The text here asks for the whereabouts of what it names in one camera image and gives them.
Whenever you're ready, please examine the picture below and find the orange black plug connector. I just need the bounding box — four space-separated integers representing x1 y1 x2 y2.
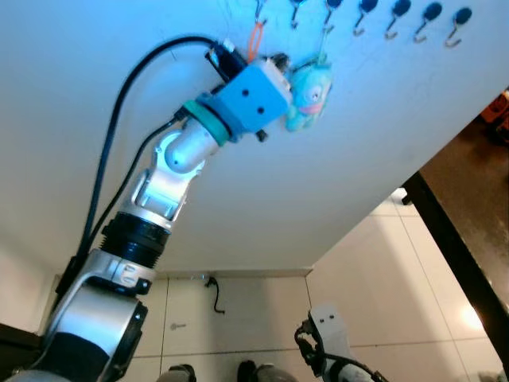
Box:
480 90 509 125

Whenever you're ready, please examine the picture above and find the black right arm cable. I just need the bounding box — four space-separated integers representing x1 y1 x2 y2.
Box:
293 317 328 376

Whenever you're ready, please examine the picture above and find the black robot right foot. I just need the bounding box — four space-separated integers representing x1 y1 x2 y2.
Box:
236 361 277 382

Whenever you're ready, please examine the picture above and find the black robot left foot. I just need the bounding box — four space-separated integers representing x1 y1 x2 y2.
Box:
158 364 198 382

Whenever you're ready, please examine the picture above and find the dark brown wooden table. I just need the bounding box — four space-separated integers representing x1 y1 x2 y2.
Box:
400 88 509 349

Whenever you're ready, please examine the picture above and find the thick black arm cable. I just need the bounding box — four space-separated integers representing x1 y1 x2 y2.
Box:
60 34 239 303

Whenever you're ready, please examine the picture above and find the teal plush keychain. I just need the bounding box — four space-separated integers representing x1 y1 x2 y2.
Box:
284 53 334 134

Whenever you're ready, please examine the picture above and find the black hanging wall cable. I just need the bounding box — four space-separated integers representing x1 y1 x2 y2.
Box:
204 275 228 316

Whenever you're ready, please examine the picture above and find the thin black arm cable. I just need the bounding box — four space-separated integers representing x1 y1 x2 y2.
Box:
80 111 188 251

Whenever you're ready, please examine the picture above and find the black robot foot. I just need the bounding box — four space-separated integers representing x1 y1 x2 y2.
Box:
236 361 277 382
158 364 198 382

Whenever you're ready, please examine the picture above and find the orange key strap loop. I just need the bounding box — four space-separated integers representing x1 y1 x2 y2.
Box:
248 21 266 64

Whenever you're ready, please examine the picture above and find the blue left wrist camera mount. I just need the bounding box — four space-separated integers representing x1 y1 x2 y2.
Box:
212 60 294 135

